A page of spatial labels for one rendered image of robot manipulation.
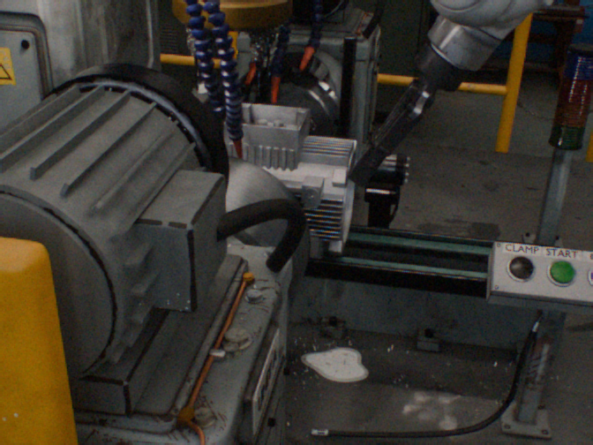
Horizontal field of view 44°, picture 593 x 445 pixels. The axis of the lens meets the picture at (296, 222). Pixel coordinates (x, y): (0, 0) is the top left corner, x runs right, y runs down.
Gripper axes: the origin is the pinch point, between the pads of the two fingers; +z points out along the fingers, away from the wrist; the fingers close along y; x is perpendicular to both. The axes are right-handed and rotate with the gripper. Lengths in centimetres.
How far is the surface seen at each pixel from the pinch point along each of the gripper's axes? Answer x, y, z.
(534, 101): 128, -385, 54
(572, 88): 27.4, -33.4, -20.8
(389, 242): 13.0, -9.7, 14.0
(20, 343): -22, 74, -10
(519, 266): 20.1, 20.1, -7.8
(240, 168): -16.1, 18.3, 2.8
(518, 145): 113, -303, 62
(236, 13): -28.1, 2.4, -9.0
